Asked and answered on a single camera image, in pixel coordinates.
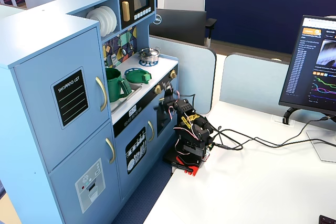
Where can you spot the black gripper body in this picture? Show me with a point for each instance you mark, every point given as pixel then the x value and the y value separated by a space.
pixel 168 94

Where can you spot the silver monitor stand base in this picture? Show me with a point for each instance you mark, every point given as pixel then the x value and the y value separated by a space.
pixel 321 145

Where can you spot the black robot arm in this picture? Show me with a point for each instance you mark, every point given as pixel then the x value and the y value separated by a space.
pixel 200 129

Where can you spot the white slotted toy spatula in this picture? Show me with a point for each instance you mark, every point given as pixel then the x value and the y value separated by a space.
pixel 114 59

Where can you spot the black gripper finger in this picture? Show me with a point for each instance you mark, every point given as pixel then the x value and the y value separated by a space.
pixel 166 89
pixel 171 88

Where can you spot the black keyboard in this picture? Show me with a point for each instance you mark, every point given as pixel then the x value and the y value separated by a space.
pixel 328 220

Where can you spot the light blue desk divider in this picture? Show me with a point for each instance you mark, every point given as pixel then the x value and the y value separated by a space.
pixel 252 82
pixel 194 77

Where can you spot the green plastic pitcher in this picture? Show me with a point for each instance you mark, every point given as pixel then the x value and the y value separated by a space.
pixel 113 87

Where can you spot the gold stove knob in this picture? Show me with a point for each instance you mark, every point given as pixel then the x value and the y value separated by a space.
pixel 158 89
pixel 172 74

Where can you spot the hanging steel toy utensil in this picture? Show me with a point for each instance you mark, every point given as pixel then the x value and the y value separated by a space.
pixel 130 46

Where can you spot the toy microwave door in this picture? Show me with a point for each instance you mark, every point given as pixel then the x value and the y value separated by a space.
pixel 140 3

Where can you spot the steel toy sink basin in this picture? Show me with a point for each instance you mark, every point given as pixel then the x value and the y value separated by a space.
pixel 123 100

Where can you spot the computer monitor with lit screen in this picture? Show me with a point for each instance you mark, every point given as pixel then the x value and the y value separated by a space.
pixel 309 61

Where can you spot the small steel pot with lid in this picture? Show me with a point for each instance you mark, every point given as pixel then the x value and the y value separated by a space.
pixel 149 54

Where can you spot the green round bowl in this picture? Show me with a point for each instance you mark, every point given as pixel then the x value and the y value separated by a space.
pixel 135 75

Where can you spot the red and black table clamp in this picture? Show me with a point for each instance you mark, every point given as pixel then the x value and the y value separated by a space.
pixel 187 162

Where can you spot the blue wooden toy kitchen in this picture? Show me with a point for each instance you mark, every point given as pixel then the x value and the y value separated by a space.
pixel 52 82

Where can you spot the white toy plate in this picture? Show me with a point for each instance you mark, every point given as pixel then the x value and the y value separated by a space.
pixel 114 19
pixel 107 19
pixel 92 16

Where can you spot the black Dell monitor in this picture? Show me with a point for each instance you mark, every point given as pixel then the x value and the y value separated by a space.
pixel 178 26

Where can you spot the steel toy skimmer spoon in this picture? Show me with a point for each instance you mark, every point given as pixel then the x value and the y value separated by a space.
pixel 123 52

